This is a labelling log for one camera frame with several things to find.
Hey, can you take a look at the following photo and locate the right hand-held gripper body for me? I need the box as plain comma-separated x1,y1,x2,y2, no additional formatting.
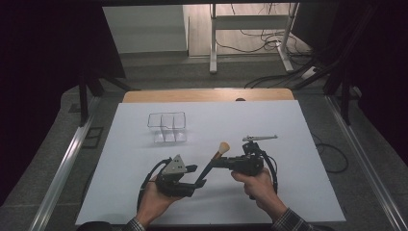
229,134,279,177

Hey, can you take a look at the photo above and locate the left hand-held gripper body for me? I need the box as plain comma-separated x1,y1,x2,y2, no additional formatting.
155,154,195,198

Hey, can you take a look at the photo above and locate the makeup brush with dark handle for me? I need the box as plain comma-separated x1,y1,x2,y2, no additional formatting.
194,141,231,188

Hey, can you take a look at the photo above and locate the person's right hand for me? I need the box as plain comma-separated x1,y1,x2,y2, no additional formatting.
231,167,289,222

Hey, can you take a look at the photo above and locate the person's left hand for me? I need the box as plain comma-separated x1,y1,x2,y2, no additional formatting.
136,178,185,227

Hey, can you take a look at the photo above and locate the clear plastic organizer box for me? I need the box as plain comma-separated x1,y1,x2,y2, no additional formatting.
146,111,188,144

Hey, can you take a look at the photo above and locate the white board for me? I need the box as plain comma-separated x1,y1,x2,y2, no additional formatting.
75,99,347,226

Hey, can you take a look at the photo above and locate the wooden table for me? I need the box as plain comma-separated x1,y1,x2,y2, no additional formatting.
122,89,295,104

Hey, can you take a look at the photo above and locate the white power strip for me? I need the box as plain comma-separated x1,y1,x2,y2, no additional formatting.
301,66,318,81

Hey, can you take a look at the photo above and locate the black metal stand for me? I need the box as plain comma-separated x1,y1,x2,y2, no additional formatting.
78,75,140,128
290,3,383,126

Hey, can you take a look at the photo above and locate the dark curtain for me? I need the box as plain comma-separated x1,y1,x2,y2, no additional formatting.
292,0,408,166
0,0,127,206

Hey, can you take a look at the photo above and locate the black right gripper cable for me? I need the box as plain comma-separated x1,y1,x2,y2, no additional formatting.
260,149,280,195

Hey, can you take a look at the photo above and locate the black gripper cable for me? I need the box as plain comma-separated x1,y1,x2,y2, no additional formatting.
137,157,173,214
260,149,280,195

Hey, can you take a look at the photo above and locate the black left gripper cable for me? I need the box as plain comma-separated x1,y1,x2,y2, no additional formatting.
137,157,173,214

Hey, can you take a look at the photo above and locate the black looped floor cable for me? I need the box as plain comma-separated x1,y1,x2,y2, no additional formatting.
311,132,349,174

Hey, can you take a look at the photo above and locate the aluminium rail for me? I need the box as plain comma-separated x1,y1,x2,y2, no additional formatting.
324,95,408,231
28,95,102,231

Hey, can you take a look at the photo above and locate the white desk frame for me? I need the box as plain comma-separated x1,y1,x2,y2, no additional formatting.
209,3,301,75

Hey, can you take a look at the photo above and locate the tangle of black floor cables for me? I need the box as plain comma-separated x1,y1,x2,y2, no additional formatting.
214,3,317,90

